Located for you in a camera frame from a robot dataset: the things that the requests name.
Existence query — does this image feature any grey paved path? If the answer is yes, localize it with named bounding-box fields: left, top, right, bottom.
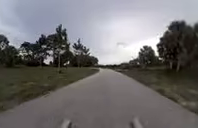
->
left=0, top=67, right=198, bottom=128

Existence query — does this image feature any robot's own part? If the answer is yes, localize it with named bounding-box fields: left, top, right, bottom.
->
left=60, top=118, right=72, bottom=128
left=131, top=116, right=144, bottom=128

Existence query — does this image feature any round-crowned tree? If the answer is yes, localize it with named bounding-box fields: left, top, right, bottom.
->
left=137, top=45, right=160, bottom=66

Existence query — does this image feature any row of trees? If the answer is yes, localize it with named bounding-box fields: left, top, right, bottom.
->
left=156, top=19, right=198, bottom=73
left=0, top=23, right=100, bottom=69

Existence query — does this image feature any mown grass field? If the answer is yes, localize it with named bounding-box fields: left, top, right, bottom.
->
left=0, top=64, right=100, bottom=118

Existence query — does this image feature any rough grass verge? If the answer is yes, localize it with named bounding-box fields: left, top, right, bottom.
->
left=115, top=66, right=198, bottom=123

